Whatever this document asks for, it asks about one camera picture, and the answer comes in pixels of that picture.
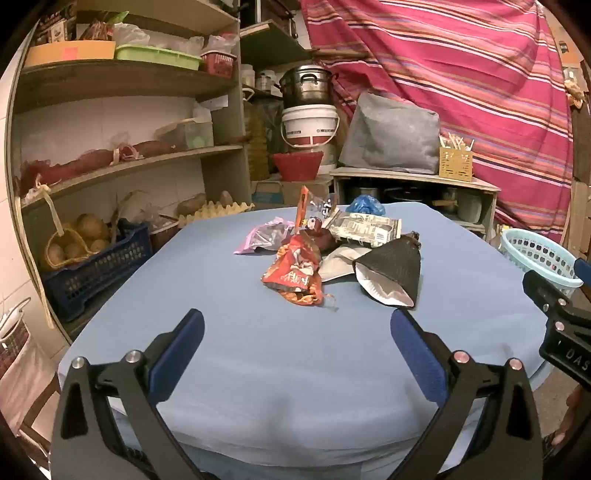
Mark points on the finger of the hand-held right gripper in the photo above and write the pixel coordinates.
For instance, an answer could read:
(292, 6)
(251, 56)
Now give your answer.
(584, 277)
(545, 293)

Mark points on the silver printed packet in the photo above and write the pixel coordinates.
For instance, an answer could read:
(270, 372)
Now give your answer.
(364, 228)

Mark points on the grey fabric cover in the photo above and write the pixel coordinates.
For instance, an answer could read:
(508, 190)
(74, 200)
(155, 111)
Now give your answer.
(392, 134)

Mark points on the blue table cover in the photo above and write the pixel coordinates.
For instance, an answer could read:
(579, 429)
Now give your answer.
(286, 360)

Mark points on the black paper cone bag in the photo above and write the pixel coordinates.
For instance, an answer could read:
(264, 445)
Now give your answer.
(397, 267)

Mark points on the red plastic basin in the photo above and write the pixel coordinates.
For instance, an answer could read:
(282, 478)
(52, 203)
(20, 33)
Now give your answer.
(296, 166)

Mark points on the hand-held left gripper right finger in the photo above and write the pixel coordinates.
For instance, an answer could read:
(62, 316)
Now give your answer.
(418, 355)

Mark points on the dark blue plastic crate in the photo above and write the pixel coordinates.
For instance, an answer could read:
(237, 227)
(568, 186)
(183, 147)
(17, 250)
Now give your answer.
(99, 277)

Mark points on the blue plastic bag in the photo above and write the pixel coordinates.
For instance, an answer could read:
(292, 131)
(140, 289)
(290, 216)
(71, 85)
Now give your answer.
(366, 205)

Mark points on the yellow egg carton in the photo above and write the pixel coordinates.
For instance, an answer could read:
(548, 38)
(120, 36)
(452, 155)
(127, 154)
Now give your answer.
(217, 212)

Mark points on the light blue plastic basket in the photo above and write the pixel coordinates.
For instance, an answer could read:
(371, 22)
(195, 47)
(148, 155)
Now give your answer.
(535, 254)

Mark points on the beige paper bag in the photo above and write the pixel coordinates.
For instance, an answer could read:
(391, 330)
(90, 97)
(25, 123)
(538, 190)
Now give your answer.
(339, 263)

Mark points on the green plastic tray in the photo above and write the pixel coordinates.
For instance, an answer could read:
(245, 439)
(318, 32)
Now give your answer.
(157, 56)

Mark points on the wooden shelf unit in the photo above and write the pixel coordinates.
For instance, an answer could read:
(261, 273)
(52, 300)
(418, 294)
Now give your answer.
(115, 81)

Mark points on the low wooden cabinet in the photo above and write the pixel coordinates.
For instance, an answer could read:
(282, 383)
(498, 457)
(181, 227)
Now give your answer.
(415, 177)

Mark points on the orange snack bag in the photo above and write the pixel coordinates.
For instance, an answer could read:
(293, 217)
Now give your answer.
(293, 270)

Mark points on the pink striped cloth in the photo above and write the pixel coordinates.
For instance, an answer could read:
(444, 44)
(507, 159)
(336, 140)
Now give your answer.
(461, 69)

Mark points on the small potato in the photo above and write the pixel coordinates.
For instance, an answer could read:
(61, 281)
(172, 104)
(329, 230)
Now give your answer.
(226, 198)

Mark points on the steel pot in cabinet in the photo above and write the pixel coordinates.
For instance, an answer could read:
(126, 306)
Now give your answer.
(362, 194)

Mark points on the large potato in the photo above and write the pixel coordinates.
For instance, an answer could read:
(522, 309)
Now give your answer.
(191, 204)

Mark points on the yellow box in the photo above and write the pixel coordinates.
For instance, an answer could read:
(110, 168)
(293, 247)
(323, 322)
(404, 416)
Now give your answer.
(69, 53)

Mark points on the metal cooking pot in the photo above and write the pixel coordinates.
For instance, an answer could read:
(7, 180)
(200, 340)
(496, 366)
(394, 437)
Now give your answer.
(307, 87)

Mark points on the pink plastic wrapper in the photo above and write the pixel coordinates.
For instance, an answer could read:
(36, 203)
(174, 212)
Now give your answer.
(263, 235)

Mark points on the sweet potato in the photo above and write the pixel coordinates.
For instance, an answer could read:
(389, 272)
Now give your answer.
(154, 147)

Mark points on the clear plastic wrapper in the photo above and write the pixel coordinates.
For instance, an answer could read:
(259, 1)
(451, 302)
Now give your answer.
(323, 205)

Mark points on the white plastic bucket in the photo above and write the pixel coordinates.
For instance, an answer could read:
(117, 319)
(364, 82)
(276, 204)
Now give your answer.
(310, 127)

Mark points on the yellow oil bottle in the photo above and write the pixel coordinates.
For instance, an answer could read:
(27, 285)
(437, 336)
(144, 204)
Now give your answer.
(256, 138)

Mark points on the small red basket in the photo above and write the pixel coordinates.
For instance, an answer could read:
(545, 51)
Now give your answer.
(218, 63)

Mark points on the yellow peg basket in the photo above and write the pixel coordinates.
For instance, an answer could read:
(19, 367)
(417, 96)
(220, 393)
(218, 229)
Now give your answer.
(456, 164)

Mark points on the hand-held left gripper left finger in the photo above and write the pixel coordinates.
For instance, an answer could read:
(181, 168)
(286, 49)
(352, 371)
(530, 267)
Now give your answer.
(178, 355)

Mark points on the orange narrow wrapper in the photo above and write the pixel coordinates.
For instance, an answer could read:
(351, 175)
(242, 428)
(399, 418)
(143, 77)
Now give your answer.
(302, 205)

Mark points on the clear plastic container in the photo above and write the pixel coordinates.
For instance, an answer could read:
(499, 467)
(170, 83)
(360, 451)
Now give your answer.
(187, 134)

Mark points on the white fabric bag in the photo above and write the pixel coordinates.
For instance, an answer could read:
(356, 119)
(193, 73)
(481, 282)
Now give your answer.
(25, 374)

